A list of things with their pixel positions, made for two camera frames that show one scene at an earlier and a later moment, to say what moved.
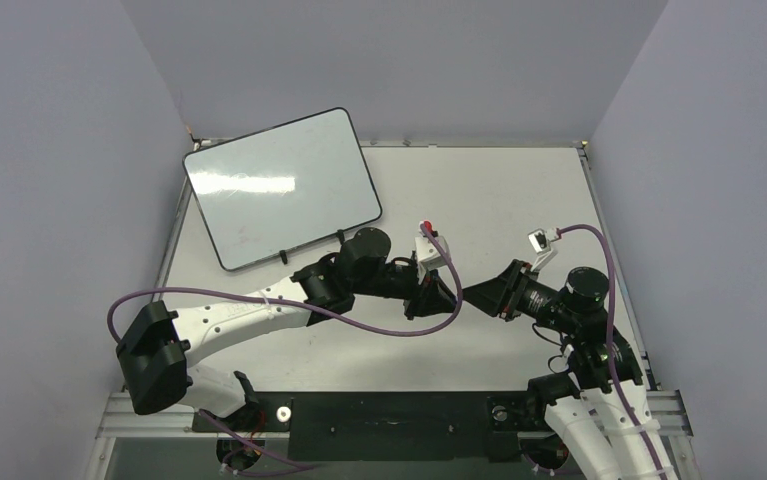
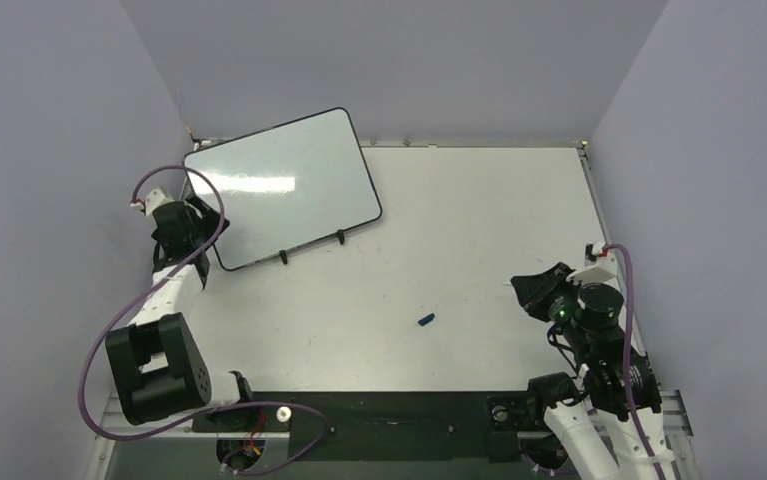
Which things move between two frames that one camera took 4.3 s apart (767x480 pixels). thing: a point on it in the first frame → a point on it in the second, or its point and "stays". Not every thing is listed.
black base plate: x=388 y=426 stays
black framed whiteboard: x=281 y=188 stays
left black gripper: x=428 y=296 → x=209 y=217
